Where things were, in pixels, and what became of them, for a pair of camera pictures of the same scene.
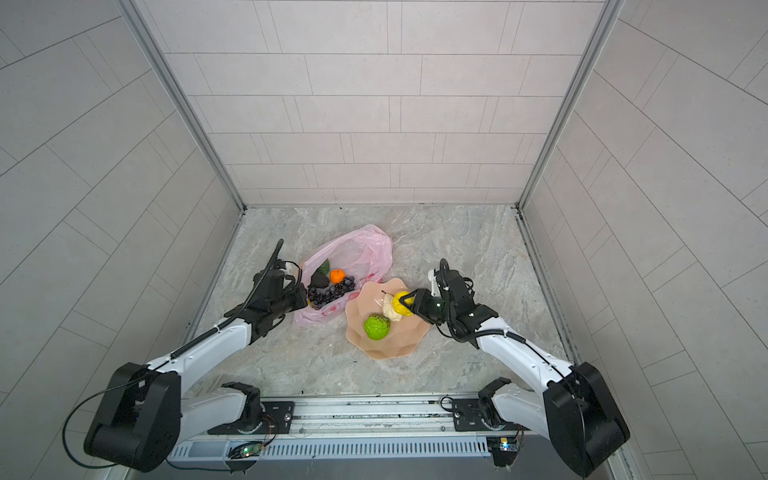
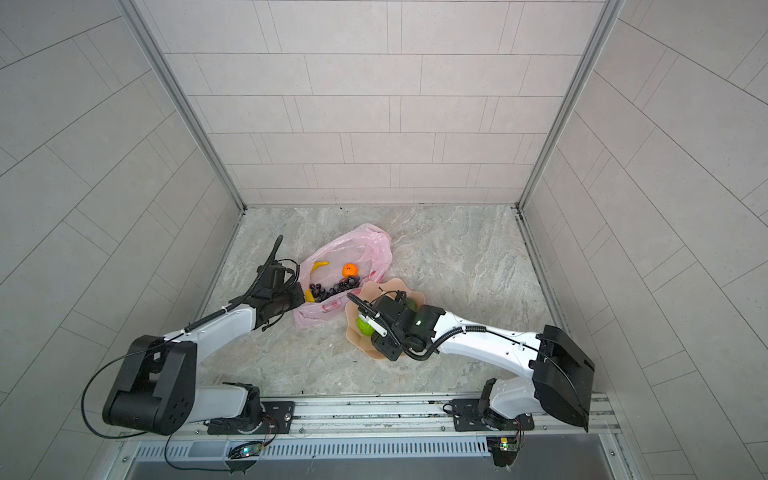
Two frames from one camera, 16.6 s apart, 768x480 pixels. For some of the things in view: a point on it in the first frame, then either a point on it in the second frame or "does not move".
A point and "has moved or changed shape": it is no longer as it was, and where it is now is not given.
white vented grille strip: (342, 449) does not move
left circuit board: (246, 450) does not move
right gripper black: (419, 307) -> (379, 342)
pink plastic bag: (364, 254) does not move
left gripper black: (298, 290) does not move
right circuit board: (503, 450) does not move
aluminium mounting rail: (379, 417) does not move
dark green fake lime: (324, 268) has moved or changed shape
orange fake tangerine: (337, 276) -> (350, 270)
